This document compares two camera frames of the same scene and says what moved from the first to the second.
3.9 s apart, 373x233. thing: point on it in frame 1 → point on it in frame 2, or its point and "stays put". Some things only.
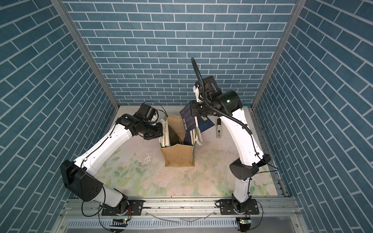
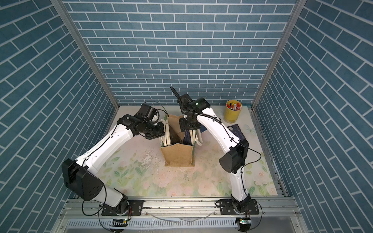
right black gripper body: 200,109 → 186,124
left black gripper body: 152,131 stays put
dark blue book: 187,139 stays put
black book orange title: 174,138 stays put
